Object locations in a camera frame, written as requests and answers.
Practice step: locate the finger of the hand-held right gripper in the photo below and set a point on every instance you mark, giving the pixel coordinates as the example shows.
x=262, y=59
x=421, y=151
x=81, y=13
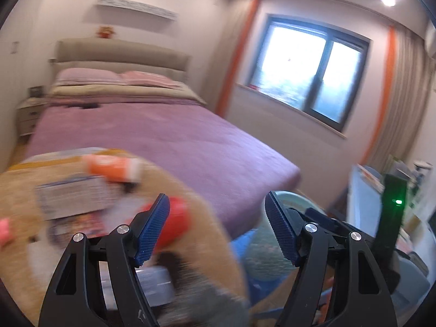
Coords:
x=320, y=215

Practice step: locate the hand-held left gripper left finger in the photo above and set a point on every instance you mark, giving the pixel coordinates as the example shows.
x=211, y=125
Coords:
x=153, y=231

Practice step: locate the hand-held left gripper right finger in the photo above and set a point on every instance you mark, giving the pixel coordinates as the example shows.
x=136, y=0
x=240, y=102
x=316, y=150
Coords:
x=281, y=231

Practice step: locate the red can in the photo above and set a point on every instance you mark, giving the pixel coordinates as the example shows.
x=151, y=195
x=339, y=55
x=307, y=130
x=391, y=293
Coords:
x=173, y=221

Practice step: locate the light green mesh wastebasket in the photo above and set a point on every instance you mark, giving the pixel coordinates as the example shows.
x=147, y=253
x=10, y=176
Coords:
x=269, y=255

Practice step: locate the colorful snack packet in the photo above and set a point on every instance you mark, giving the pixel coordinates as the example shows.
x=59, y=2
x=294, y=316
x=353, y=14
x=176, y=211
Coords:
x=81, y=226

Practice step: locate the orange white tube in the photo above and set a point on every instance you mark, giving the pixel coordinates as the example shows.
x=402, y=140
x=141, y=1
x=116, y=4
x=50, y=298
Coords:
x=112, y=168

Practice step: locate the white printed box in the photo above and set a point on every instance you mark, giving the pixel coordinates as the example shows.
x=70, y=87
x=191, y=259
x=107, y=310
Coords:
x=75, y=197

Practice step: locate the pink wrapper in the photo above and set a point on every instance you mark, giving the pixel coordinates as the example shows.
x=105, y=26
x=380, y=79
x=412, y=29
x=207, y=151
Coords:
x=4, y=231

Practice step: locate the light blue desk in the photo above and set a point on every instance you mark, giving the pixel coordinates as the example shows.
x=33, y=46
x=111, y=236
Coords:
x=362, y=207

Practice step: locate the stack of books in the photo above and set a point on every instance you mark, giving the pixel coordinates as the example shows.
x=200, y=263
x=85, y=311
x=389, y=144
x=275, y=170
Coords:
x=371, y=177

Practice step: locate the white round container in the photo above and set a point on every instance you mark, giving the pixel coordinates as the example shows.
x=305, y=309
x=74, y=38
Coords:
x=422, y=168

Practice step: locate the orange white plush mat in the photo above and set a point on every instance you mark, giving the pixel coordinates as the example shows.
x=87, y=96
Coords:
x=204, y=218

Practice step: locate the blue plastic stool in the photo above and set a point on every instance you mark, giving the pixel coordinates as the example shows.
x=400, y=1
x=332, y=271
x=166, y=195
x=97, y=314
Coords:
x=262, y=284

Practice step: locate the bed with purple cover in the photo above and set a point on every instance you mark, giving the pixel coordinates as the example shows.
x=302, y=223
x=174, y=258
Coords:
x=153, y=136

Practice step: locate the beige curtain orange edge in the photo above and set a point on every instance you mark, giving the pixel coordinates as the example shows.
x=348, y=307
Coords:
x=238, y=51
x=398, y=102

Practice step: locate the dark framed window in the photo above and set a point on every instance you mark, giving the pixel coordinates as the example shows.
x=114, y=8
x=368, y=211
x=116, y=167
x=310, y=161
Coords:
x=306, y=68

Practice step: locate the striped pink pillow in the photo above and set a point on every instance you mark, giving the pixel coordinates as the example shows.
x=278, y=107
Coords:
x=150, y=79

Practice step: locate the white nightstand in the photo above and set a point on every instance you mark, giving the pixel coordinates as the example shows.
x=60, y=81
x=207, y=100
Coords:
x=30, y=115

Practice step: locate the plain pink pillow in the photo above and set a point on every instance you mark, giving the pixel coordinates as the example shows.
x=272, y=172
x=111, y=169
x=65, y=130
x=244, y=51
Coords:
x=87, y=76

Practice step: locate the white air conditioner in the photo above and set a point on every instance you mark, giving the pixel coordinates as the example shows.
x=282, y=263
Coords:
x=431, y=41

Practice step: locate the orange plush toy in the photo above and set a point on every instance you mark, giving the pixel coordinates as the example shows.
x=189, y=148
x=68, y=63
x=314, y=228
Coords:
x=105, y=32

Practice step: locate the round ceiling light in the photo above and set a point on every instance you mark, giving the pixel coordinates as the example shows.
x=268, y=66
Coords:
x=387, y=0

